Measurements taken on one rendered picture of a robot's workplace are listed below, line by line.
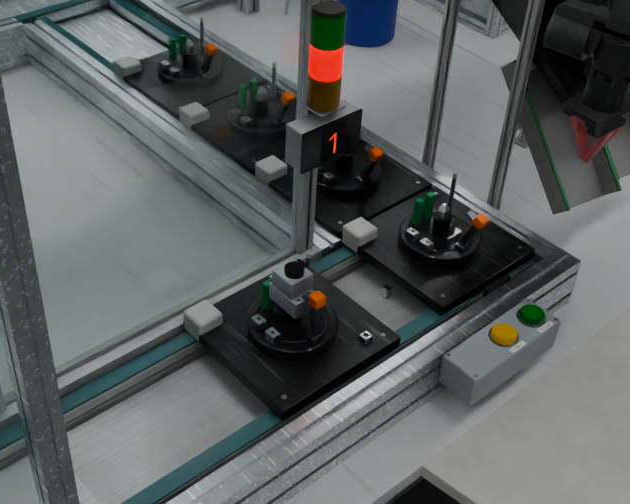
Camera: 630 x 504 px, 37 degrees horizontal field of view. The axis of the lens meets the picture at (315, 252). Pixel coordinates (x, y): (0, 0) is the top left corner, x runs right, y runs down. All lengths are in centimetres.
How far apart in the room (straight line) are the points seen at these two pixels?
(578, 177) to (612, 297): 23
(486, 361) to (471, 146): 76
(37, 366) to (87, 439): 56
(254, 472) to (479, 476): 35
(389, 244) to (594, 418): 44
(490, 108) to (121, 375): 119
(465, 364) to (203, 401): 40
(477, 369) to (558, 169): 47
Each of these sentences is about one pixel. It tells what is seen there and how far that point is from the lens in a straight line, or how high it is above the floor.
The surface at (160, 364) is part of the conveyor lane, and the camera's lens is 146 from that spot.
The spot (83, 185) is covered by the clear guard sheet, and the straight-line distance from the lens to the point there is 126.
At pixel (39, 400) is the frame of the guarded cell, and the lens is 88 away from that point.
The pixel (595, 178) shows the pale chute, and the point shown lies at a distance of 182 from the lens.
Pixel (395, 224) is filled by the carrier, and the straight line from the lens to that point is 168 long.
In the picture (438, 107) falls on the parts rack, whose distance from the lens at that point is 182.
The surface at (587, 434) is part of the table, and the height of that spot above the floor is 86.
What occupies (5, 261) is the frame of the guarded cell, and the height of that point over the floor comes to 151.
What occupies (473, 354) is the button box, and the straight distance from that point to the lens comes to 148.
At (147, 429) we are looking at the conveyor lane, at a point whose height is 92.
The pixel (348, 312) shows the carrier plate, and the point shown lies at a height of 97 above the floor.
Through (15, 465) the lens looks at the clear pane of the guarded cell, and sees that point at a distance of 94.
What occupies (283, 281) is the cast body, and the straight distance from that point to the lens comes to 138.
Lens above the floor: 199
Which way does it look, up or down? 40 degrees down
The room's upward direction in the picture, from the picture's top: 4 degrees clockwise
